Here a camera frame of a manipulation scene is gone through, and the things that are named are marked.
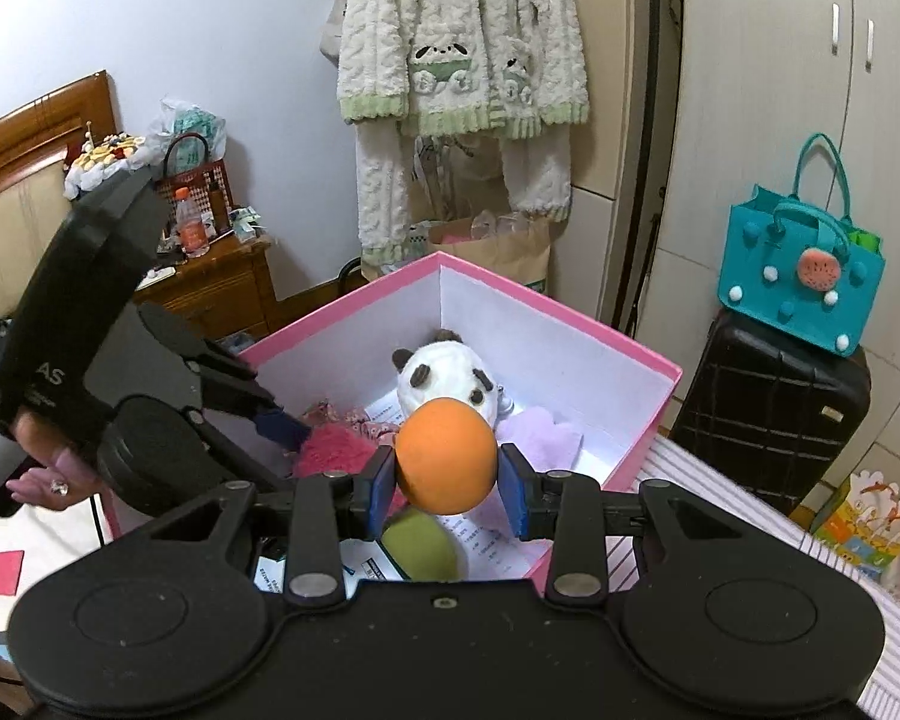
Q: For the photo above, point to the black suitcase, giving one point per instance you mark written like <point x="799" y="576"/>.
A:
<point x="757" y="420"/>

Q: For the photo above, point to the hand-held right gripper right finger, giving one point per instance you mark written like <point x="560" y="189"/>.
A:
<point x="511" y="495"/>

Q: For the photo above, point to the cream fluffy pajama jacket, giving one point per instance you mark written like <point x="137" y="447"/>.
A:
<point x="457" y="7"/>

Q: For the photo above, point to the grey green patterned bag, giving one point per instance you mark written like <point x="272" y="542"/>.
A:
<point x="397" y="247"/>

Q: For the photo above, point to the floral fabric scrunchie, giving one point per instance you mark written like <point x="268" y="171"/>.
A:
<point x="360" y="420"/>

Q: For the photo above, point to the large green label paper bag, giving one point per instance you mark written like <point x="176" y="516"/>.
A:
<point x="510" y="255"/>

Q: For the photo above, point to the woven basket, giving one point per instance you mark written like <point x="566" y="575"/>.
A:
<point x="210" y="187"/>

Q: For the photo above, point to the crochet flower bouquet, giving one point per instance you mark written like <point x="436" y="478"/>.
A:
<point x="97" y="165"/>

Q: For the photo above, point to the green printed white plastic bag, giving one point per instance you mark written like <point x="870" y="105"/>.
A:
<point x="195" y="124"/>

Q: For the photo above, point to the orange drink bottle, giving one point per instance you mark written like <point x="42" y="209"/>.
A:
<point x="193" y="232"/>

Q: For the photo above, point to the purple plush toy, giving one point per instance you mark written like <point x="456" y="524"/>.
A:
<point x="547" y="439"/>

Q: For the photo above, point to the teal felt handbag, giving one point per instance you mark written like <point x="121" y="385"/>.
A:
<point x="757" y="262"/>

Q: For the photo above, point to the beige wardrobe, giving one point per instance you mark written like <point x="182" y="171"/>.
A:
<point x="757" y="52"/>

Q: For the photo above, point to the wooden nightstand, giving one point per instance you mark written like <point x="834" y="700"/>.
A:
<point x="217" y="292"/>

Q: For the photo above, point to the green makeup sponge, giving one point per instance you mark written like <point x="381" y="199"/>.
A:
<point x="420" y="547"/>

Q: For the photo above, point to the black clothes rack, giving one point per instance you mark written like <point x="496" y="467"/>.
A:
<point x="343" y="274"/>

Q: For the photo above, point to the orange fruit toy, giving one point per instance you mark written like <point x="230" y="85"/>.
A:
<point x="446" y="457"/>

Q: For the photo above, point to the colourful gift bag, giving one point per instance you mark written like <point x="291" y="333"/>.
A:
<point x="862" y="532"/>

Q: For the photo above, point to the person's left hand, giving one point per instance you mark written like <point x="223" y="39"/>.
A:
<point x="45" y="495"/>

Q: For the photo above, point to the wooden bed headboard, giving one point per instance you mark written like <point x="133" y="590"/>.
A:
<point x="15" y="225"/>

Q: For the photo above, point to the pink cardboard box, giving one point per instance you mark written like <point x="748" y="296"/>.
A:
<point x="540" y="345"/>

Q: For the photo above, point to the small green white packets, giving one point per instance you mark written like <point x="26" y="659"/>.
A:
<point x="246" y="223"/>

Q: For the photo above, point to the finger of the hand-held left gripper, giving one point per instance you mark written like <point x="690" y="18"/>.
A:
<point x="281" y="426"/>
<point x="247" y="461"/>

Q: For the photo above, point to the white panda plush toy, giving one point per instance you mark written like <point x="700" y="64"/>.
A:
<point x="450" y="375"/>

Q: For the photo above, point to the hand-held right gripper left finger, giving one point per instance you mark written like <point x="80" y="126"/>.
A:
<point x="381" y="491"/>

